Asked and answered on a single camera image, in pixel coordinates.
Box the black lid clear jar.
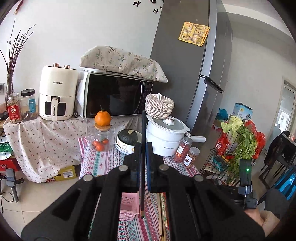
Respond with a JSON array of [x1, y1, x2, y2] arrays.
[[21, 88, 37, 121]]

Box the disposable chopsticks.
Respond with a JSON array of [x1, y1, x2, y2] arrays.
[[160, 193, 167, 241]]

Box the long wooden chopstick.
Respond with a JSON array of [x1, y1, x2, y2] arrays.
[[156, 193, 164, 241]]

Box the blue white carton box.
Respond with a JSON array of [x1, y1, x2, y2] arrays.
[[232, 103, 253, 121]]

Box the green leafy vegetables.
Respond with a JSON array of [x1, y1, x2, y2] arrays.
[[221, 115, 257, 185]]

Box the woven lidded basket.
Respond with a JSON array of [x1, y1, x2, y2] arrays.
[[144, 93, 175, 120]]

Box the dried twig branches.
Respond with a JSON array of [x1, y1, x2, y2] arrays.
[[1, 20, 36, 100]]

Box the black wire vegetable rack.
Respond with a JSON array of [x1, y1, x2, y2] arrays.
[[200, 132, 253, 186]]

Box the floral cloth cover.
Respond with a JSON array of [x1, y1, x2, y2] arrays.
[[80, 46, 168, 83]]

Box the beige fleece sleeve forearm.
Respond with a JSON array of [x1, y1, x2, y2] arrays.
[[259, 210, 280, 237]]

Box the dark green pumpkin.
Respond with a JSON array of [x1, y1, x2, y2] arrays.
[[117, 129, 138, 146]]

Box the black microwave oven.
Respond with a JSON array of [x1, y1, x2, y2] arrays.
[[75, 68, 153, 118]]

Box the white floral table cover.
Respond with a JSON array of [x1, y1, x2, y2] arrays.
[[3, 115, 142, 183]]

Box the goji berry jar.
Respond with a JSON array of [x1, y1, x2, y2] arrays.
[[174, 137, 193, 163]]

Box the grey refrigerator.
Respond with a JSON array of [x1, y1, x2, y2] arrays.
[[151, 1, 232, 137]]

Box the orange fruit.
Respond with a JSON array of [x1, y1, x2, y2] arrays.
[[94, 106, 111, 126]]

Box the pink perforated utensil basket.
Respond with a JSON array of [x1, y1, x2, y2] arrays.
[[119, 192, 140, 221]]

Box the dried fruit slices jar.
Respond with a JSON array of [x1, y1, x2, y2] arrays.
[[183, 147, 200, 169]]

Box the glass jar with tomatoes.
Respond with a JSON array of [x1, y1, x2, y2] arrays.
[[86, 123, 114, 152]]

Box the person right hand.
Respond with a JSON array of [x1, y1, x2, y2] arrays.
[[244, 209, 264, 226]]

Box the yellow cardboard box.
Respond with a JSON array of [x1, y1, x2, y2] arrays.
[[53, 165, 77, 181]]

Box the red label spice jar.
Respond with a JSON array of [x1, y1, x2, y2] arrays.
[[6, 93, 22, 123]]

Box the white stacked bowls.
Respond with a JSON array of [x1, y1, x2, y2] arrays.
[[116, 130, 142, 153]]

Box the white air fryer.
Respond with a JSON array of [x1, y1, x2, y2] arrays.
[[38, 63, 78, 122]]

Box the yellow fridge cloth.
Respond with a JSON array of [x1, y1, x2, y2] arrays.
[[178, 22, 210, 47]]

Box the black chair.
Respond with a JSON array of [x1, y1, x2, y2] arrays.
[[259, 131, 295, 189]]

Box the white electric cooking pot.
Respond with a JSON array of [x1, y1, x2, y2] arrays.
[[145, 114, 207, 158]]

